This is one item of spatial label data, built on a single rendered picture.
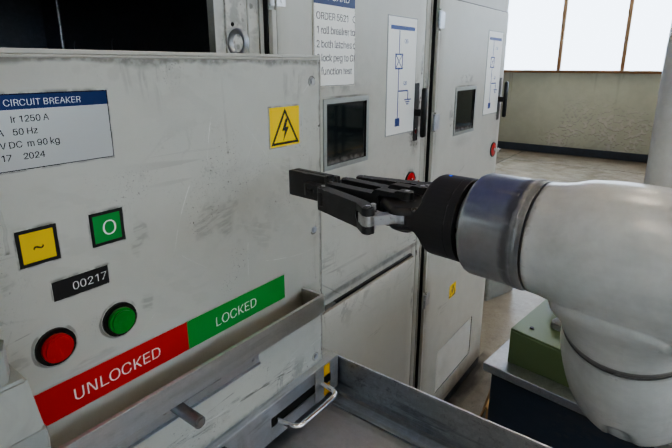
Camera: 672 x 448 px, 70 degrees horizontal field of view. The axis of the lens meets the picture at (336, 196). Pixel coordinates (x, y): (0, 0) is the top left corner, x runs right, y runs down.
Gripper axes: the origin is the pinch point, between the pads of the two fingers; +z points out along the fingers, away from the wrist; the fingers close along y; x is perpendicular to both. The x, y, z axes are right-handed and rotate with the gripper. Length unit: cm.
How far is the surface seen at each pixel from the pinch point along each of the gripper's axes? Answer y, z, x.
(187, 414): -17.0, 2.8, -22.4
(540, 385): 52, -10, -50
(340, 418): 8.9, 4.8, -40.2
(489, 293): 218, 78, -122
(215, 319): -10.0, 7.2, -15.8
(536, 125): 761, 268, -89
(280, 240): 1.6, 8.5, -9.3
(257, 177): -2.0, 8.0, 0.1
